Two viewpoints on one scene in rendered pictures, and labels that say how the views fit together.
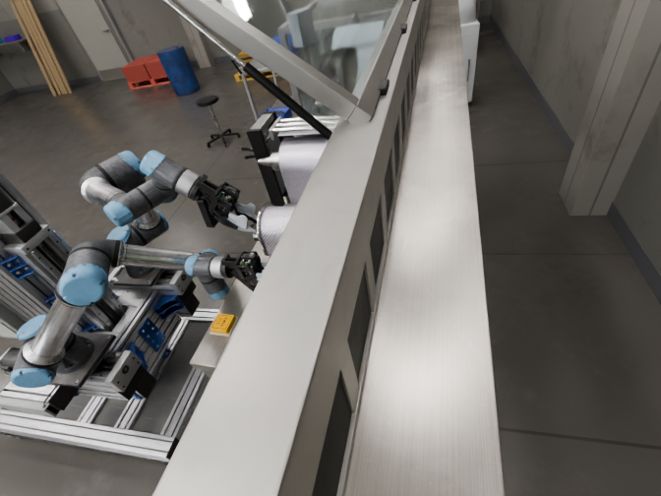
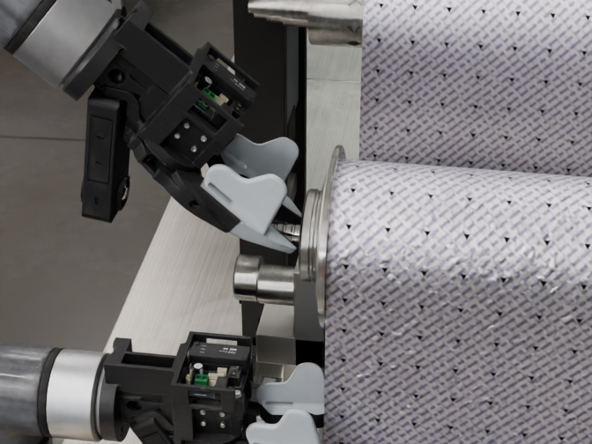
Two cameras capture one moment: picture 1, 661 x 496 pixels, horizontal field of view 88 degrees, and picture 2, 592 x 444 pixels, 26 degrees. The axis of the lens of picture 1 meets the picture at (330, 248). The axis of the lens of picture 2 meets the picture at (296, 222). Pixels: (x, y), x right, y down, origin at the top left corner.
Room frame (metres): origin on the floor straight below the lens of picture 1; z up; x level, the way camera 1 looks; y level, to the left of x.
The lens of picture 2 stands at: (0.05, 0.41, 1.82)
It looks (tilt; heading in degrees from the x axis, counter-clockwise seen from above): 33 degrees down; 346
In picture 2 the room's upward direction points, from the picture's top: straight up
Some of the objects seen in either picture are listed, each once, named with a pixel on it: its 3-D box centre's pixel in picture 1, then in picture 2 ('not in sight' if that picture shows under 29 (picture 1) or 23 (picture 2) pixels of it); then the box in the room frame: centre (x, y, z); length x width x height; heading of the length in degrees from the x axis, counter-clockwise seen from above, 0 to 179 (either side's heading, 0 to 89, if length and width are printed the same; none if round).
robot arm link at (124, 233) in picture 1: (125, 241); not in sight; (1.38, 0.94, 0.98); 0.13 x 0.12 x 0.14; 130
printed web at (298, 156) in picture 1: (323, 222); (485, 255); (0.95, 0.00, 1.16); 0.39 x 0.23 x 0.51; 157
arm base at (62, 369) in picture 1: (66, 349); not in sight; (0.91, 1.11, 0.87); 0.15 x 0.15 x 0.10
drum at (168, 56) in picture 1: (179, 70); not in sight; (7.66, 2.05, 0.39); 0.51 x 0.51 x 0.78
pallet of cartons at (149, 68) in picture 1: (156, 69); not in sight; (9.15, 2.91, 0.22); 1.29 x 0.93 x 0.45; 70
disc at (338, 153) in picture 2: (269, 226); (332, 237); (0.87, 0.17, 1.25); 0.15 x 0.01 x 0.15; 157
